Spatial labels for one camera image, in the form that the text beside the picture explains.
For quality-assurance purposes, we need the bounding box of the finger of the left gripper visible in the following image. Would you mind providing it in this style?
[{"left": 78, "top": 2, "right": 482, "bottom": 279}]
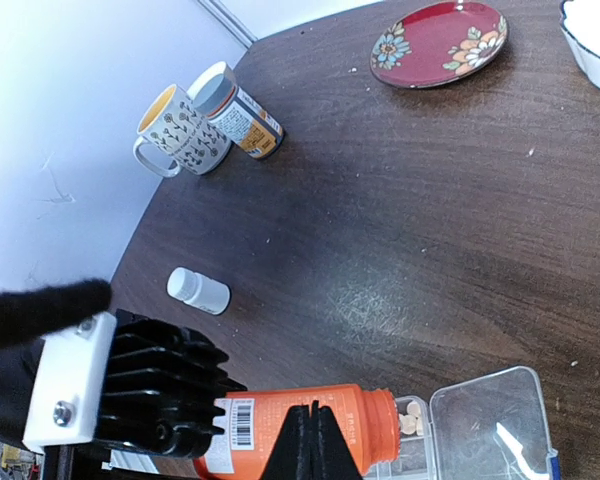
[{"left": 260, "top": 400, "right": 362, "bottom": 480}]

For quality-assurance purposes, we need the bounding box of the orange pill bottle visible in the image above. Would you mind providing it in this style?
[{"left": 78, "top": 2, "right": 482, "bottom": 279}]
[{"left": 193, "top": 384, "right": 400, "bottom": 479}]

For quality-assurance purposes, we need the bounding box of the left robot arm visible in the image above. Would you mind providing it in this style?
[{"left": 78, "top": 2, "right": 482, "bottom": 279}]
[{"left": 0, "top": 347, "right": 362, "bottom": 479}]

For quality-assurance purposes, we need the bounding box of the clear plastic pill organizer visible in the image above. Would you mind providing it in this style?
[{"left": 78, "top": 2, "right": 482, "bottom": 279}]
[{"left": 365, "top": 366, "right": 562, "bottom": 480}]

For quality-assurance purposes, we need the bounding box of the small white bottle left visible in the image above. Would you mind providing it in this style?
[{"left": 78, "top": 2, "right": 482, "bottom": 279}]
[{"left": 167, "top": 267, "right": 231, "bottom": 315}]

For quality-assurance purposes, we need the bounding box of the floral mug yellow inside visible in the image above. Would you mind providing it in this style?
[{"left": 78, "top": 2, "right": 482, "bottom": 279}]
[{"left": 133, "top": 84, "right": 232, "bottom": 178}]

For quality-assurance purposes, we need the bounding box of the grey capped supplement bottle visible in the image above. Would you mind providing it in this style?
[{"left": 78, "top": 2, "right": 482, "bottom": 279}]
[{"left": 191, "top": 80, "right": 285, "bottom": 159}]

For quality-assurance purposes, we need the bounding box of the red floral plate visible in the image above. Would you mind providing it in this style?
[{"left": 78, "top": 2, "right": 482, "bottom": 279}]
[{"left": 370, "top": 1, "right": 508, "bottom": 89}]

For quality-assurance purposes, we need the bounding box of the white scalloped dish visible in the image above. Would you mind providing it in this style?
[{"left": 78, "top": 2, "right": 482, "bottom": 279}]
[{"left": 560, "top": 1, "right": 600, "bottom": 89}]

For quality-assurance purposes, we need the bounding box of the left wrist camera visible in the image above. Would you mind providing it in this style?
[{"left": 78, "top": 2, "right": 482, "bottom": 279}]
[{"left": 22, "top": 310, "right": 245, "bottom": 458}]

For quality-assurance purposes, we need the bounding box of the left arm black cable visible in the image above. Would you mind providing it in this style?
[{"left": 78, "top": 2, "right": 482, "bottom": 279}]
[{"left": 0, "top": 278, "right": 114, "bottom": 351}]

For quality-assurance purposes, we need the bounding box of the left aluminium frame post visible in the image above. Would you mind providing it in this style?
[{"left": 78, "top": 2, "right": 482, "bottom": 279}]
[{"left": 197, "top": 0, "right": 258, "bottom": 49}]

